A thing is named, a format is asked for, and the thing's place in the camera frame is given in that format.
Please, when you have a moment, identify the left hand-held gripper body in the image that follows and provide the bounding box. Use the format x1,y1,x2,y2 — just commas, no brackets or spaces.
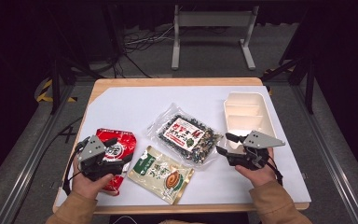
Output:
76,134,126,182

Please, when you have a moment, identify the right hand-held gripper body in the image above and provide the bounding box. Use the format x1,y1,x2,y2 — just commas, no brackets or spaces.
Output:
225,130,286,172

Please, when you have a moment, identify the red snack packet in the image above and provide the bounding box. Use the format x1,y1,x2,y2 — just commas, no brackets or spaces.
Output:
95,127,138,197

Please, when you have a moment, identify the white divided plastic container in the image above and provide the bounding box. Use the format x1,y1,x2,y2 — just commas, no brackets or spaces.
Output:
223,91,278,154

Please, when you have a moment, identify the beige snack packet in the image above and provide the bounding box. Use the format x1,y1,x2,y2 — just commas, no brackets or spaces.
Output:
127,145,196,205

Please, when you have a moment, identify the clear packet of dark snacks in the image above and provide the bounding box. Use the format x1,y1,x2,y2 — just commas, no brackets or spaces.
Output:
145,103,225,169

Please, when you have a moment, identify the person's right hand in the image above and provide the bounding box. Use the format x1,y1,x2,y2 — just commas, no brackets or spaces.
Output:
234,147,278,189

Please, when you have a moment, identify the person's left hand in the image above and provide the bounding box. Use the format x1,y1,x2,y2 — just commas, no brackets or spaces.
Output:
71,155,119,200

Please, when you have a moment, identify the black tape cross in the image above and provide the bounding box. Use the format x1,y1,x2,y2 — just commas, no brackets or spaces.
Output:
57,124,77,144

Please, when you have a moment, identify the black metal stand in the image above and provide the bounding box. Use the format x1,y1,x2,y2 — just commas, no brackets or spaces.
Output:
262,55,317,116
48,57,106,116

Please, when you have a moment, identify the yellow and black hazard tape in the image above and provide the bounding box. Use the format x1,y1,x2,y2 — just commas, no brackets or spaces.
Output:
36,78,77,104

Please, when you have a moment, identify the left hand-held gripper cable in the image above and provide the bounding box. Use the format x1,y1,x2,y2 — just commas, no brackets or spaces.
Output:
62,141,90,196

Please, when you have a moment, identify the hand-held gripper cable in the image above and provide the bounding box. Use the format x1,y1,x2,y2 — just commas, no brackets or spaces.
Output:
266,155,284,187
62,141,90,196

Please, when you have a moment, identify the right hand-held gripper cable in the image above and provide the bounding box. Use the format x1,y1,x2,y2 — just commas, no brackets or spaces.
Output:
266,155,284,187

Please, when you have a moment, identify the thin white cable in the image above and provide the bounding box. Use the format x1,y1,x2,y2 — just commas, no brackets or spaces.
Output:
110,214,138,224

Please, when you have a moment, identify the bundle of floor cables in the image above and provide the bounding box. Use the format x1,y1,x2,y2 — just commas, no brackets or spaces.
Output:
122,26,175,53

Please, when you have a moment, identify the white metal table frame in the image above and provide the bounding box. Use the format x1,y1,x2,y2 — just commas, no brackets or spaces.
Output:
171,4,260,71

